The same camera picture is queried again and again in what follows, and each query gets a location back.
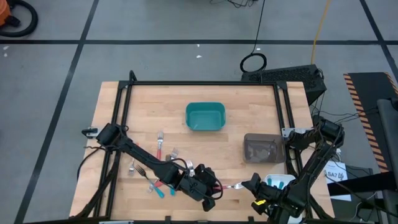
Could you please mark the grey translucent plastic bin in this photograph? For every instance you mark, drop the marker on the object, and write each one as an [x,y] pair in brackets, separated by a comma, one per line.
[264,149]

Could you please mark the white plastic bin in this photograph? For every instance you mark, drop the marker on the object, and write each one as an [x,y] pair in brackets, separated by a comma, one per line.
[276,178]

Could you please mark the black perforated computer case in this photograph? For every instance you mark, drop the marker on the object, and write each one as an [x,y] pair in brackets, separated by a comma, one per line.
[286,76]

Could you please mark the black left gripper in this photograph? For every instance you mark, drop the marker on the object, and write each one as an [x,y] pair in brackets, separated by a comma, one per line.
[194,188]

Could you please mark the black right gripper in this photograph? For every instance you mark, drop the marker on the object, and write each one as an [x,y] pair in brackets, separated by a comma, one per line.
[273,196]

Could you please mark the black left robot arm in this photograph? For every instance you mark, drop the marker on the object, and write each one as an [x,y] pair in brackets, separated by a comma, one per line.
[140,155]

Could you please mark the teal plastic bin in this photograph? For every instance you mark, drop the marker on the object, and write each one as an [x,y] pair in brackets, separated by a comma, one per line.
[205,118]

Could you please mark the orange shop vacuum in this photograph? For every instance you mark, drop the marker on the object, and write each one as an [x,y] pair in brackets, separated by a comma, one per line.
[3,12]

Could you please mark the black aluminium table frame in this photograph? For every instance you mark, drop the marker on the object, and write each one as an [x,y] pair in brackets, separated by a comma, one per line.
[199,83]

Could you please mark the white paper label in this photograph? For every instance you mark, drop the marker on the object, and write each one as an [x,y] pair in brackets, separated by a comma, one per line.
[334,179]

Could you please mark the black hazard striped platform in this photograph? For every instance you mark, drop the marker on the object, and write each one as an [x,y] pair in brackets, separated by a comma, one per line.
[373,90]

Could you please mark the black crossbar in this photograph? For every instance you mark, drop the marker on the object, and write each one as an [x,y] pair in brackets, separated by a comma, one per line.
[367,186]

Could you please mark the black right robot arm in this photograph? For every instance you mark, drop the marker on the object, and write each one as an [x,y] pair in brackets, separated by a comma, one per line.
[311,168]

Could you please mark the grey metal beam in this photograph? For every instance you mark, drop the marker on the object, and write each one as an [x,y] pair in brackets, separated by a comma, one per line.
[390,130]

